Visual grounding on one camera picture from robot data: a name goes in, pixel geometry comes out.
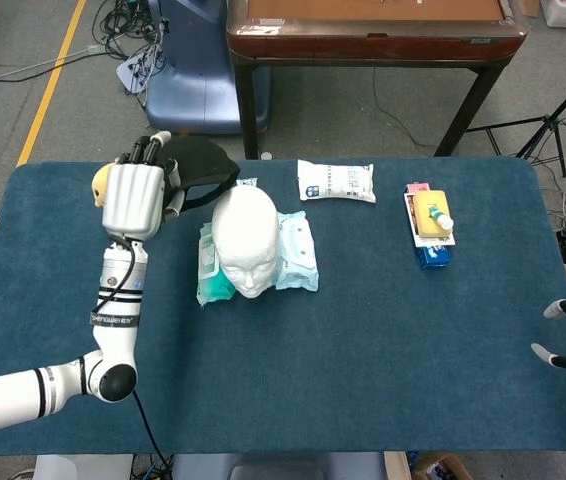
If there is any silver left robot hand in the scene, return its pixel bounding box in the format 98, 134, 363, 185
100, 130, 185, 242

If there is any black baseball cap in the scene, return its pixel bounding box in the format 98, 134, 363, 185
160, 137, 242, 212

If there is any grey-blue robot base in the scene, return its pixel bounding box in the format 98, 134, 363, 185
170, 452, 389, 480

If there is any yellow plush dinosaur toy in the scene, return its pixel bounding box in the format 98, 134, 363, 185
91, 162, 114, 207

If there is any white foam mannequin head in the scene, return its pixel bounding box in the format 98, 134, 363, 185
211, 185, 281, 300

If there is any green wet wipes pack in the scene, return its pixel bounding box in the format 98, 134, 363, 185
196, 222, 237, 307

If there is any white adapter board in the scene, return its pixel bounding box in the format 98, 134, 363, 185
115, 48, 165, 97

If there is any blue-grey machine base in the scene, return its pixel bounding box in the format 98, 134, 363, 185
143, 0, 272, 135

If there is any light blue wet wipes pack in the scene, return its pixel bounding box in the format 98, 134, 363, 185
275, 210, 320, 292

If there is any blue cardboard box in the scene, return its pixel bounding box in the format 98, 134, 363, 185
416, 243, 452, 272

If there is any small white green-labelled bottle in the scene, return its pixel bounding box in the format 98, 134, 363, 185
427, 203, 456, 233

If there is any brown cardboard box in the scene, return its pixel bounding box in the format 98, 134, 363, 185
412, 452, 474, 480

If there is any white printed tissue packet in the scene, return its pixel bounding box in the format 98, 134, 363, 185
296, 158, 378, 204

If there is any yellow sponge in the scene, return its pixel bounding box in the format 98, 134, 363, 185
412, 189, 453, 236

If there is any black tripod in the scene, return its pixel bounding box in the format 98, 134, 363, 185
465, 59, 566, 179

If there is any blue felt table cover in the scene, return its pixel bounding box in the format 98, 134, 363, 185
0, 158, 566, 457

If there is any brown mahjong table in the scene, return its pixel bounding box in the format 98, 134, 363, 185
226, 0, 529, 160

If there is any long grey floor cable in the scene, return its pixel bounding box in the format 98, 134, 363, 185
0, 43, 109, 89

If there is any black cable bundle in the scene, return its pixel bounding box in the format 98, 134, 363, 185
92, 0, 170, 61

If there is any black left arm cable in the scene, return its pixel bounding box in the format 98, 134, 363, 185
95, 234, 172, 467

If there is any thin black floor cable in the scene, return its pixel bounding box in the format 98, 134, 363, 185
371, 67, 437, 150

